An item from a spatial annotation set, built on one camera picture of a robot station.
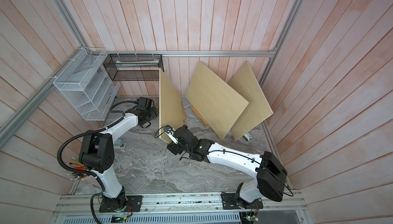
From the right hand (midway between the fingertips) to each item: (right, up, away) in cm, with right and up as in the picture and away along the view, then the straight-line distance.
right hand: (175, 135), depth 79 cm
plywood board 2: (+23, +19, +11) cm, 32 cm away
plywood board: (+44, +13, 0) cm, 46 cm away
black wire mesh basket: (-30, +43, +22) cm, 57 cm away
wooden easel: (+3, +11, +24) cm, 26 cm away
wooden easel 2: (+17, +5, +20) cm, 26 cm away
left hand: (-17, +9, +17) cm, 26 cm away
